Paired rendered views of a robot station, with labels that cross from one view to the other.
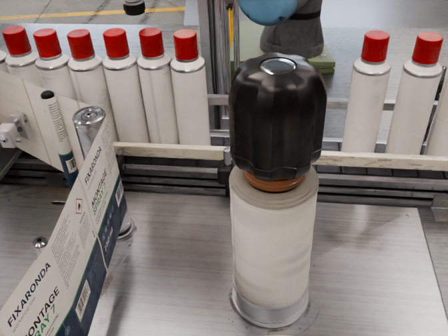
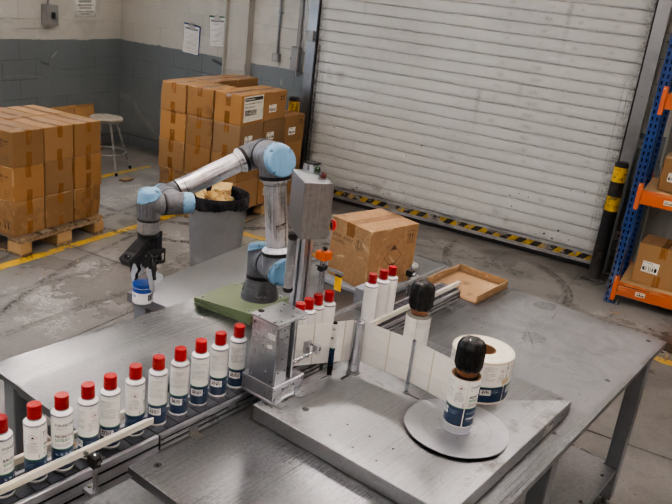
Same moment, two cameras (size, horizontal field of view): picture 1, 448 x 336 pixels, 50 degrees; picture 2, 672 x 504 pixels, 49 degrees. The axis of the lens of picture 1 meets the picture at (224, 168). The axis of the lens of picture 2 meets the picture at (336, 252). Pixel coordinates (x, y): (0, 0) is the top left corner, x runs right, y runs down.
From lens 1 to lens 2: 2.28 m
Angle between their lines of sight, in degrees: 57
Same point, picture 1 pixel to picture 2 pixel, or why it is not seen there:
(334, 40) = not seen: hidden behind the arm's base
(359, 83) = (372, 292)
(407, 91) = (383, 290)
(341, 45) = not seen: hidden behind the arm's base
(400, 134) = (381, 307)
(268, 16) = not seen: hidden behind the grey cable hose
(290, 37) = (271, 290)
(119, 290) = (383, 381)
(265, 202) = (427, 317)
